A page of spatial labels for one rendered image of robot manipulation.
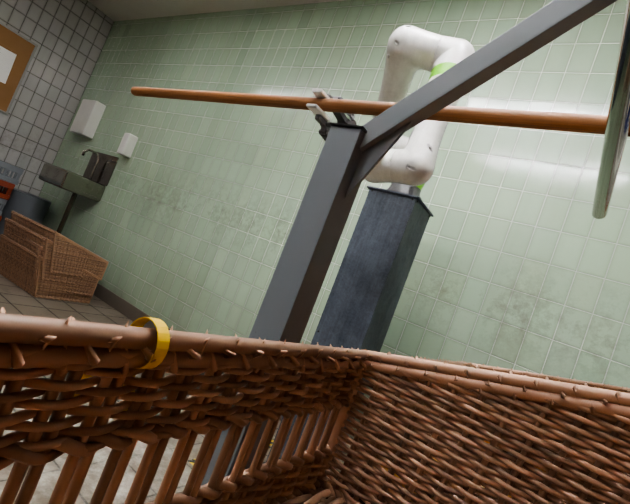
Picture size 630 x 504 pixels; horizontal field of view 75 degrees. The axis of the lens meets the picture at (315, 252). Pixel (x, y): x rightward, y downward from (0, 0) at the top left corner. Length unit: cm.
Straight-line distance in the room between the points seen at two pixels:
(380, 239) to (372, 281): 16
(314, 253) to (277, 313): 7
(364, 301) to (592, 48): 160
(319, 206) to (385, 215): 115
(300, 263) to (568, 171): 182
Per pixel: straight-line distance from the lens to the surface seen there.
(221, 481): 33
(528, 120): 85
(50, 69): 523
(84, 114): 482
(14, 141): 513
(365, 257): 157
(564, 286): 200
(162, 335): 21
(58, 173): 414
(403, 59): 150
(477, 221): 210
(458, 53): 147
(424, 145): 125
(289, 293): 43
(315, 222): 43
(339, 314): 157
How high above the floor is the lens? 79
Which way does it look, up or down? 3 degrees up
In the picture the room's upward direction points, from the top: 21 degrees clockwise
